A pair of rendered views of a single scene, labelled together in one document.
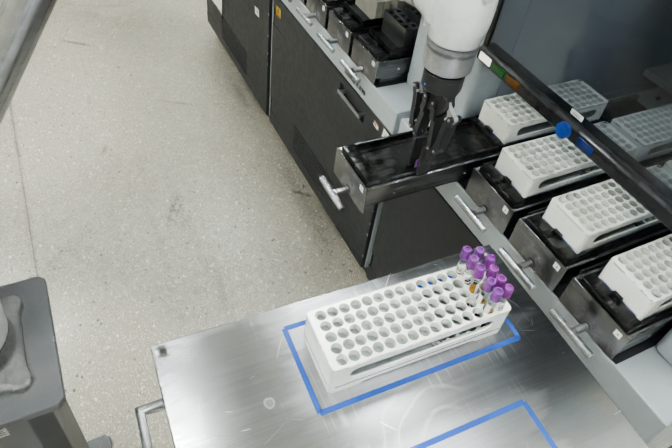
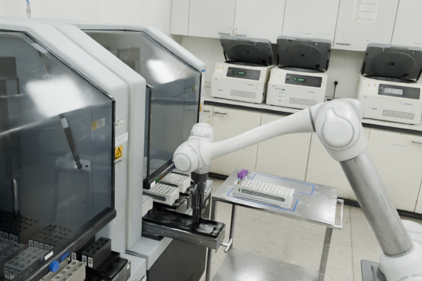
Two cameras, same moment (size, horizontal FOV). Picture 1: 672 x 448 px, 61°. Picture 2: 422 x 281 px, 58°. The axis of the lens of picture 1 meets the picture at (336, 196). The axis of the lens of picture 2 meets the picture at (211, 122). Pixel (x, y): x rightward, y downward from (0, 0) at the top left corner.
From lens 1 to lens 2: 2.15 m
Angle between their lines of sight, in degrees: 106
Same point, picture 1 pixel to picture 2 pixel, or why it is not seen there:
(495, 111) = (147, 202)
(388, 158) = (201, 227)
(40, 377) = (368, 266)
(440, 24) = not seen: hidden behind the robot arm
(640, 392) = (208, 184)
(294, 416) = (304, 201)
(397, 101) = (134, 263)
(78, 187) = not seen: outside the picture
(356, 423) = not seen: hidden behind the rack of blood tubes
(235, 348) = (310, 214)
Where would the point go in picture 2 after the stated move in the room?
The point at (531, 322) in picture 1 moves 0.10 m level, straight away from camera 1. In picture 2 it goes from (227, 185) to (209, 185)
